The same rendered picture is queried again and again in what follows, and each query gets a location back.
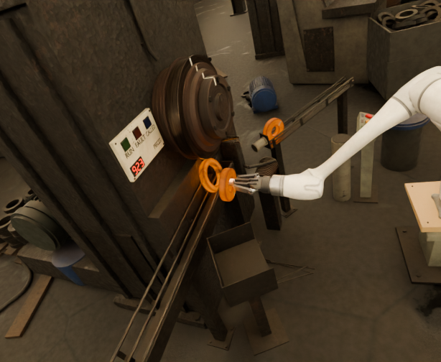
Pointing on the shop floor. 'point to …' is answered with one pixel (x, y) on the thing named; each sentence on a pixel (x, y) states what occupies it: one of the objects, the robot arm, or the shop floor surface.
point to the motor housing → (269, 203)
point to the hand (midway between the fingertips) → (227, 182)
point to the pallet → (6, 231)
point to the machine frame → (98, 131)
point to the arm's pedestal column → (430, 258)
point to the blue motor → (262, 95)
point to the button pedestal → (360, 195)
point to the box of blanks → (413, 42)
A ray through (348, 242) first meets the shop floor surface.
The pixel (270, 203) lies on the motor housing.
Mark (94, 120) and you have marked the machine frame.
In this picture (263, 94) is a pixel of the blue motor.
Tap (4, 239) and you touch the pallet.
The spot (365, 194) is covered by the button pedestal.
